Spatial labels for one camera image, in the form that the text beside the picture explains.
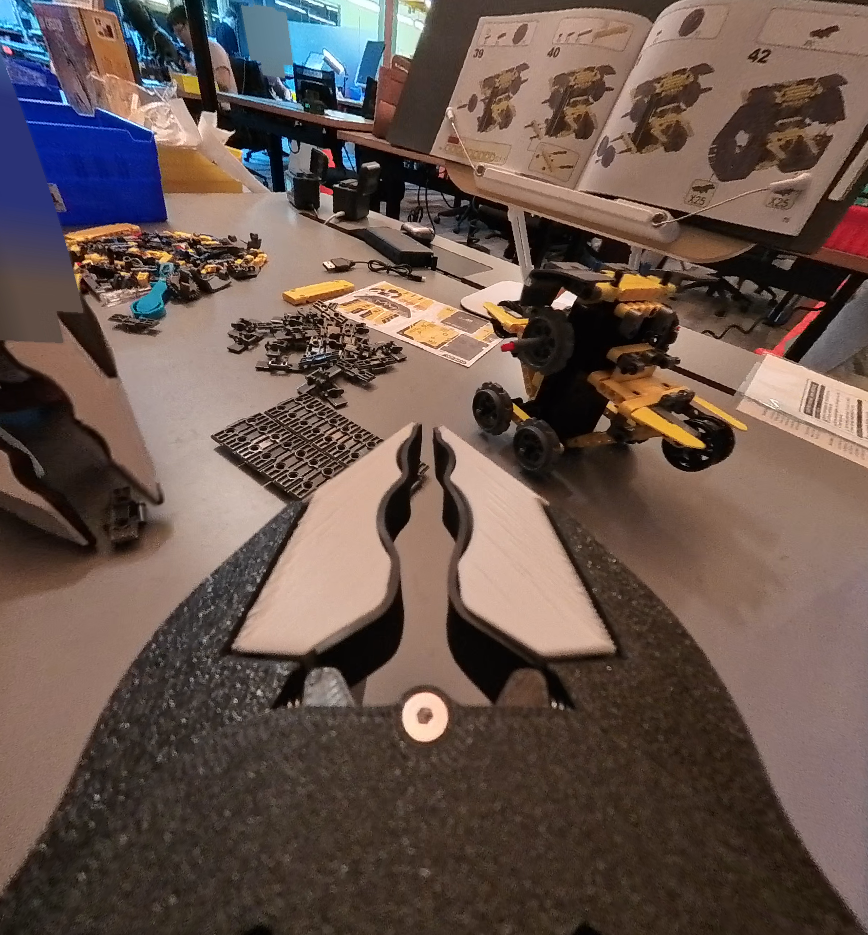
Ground yellow black sticker sheet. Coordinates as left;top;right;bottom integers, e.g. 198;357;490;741
329;280;509;368

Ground yellow plastic bin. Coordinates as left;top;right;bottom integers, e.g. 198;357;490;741
156;141;246;195

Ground black power adapter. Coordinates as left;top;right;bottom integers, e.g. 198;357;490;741
357;225;438;270

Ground brown leather bag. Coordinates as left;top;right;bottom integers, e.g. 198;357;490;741
373;53;415;141

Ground black usb cable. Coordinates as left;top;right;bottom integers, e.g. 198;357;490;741
322;256;428;286

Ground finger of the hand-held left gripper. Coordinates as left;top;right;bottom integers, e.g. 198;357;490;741
0;373;99;549
0;342;165;506

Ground long yellow brick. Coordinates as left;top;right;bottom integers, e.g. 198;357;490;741
282;280;355;306

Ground pile of loose track links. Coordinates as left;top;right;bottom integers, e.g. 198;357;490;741
228;301;409;388

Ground wooden background desk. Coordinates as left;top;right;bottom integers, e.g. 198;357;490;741
218;89;377;191

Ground dark grey track link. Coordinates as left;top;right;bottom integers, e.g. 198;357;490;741
297;371;349;407
105;488;149;549

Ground teal brick separator tool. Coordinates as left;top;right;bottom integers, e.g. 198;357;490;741
129;278;187;321

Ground yellow black brick vehicle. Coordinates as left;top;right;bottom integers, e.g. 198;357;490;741
472;262;749;477

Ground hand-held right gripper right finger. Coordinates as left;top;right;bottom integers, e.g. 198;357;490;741
433;426;619;664

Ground clear plastic bag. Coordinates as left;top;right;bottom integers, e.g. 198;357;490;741
109;76;219;150

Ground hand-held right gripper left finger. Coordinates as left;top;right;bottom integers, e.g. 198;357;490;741
231;422;424;662

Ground blue plastic storage bin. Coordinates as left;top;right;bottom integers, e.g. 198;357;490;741
12;80;169;229

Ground open instruction booklet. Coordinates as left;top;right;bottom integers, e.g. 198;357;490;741
430;0;868;238

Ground printed paper sheet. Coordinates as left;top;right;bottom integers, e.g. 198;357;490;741
736;353;868;485

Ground white book stand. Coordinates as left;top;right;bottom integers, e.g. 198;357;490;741
386;0;868;317

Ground pile of yellow black bricks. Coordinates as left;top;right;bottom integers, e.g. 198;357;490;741
65;223;269;304

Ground brown cardboard box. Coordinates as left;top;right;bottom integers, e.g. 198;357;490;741
34;0;141;116

